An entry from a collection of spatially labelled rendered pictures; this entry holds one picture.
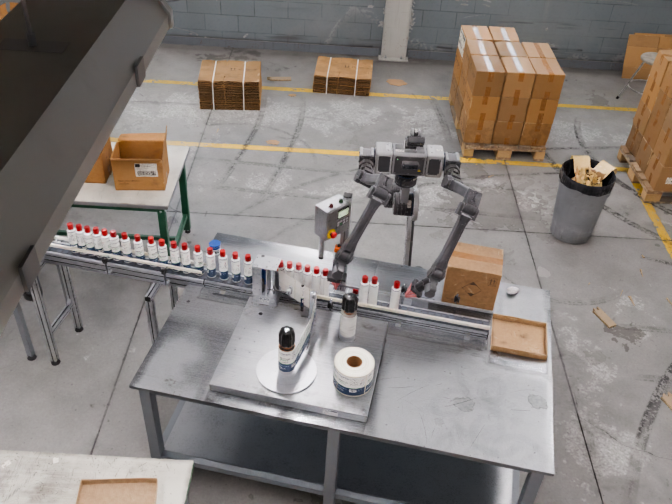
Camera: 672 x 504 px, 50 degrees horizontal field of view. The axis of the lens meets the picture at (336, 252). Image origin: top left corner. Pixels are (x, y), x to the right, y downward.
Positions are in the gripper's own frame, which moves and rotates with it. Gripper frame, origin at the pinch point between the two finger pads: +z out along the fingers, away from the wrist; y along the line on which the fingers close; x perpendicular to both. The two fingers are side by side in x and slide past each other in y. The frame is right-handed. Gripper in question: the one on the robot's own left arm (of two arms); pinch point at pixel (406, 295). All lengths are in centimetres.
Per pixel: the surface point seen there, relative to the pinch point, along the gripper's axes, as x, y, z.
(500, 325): 52, -7, -23
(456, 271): 12.9, -16.3, -23.3
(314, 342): -25, 37, 37
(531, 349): 65, 8, -34
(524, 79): 62, -340, -28
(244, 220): -49, -169, 175
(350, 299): -32.1, 30.7, 3.7
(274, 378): -37, 67, 45
